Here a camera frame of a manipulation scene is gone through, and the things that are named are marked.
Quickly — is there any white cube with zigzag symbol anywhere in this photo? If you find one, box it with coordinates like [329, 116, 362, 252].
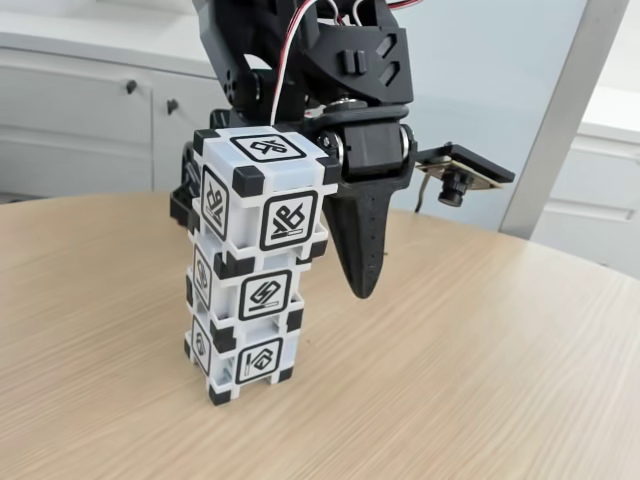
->
[185, 243, 307, 335]

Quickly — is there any white cube with X symbol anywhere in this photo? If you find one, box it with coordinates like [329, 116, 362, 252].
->
[191, 124, 341, 274]

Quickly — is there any white cube with lamp symbol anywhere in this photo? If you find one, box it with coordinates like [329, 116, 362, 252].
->
[183, 314, 303, 406]

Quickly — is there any black round clamp knob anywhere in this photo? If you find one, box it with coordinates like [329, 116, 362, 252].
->
[180, 142, 197, 192]

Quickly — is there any white low cabinet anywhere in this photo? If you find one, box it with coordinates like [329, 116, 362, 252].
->
[0, 0, 381, 204]
[537, 87, 640, 281]

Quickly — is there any black camera cable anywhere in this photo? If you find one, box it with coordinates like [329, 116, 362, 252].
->
[413, 172, 432, 215]

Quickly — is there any black gripper camera with mount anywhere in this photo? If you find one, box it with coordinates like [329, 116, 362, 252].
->
[413, 142, 516, 209]

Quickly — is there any red white black servo cable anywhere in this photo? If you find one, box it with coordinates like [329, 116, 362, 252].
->
[269, 0, 426, 126]

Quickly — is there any grey metal frame post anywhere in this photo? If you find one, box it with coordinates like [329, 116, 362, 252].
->
[499, 0, 630, 244]

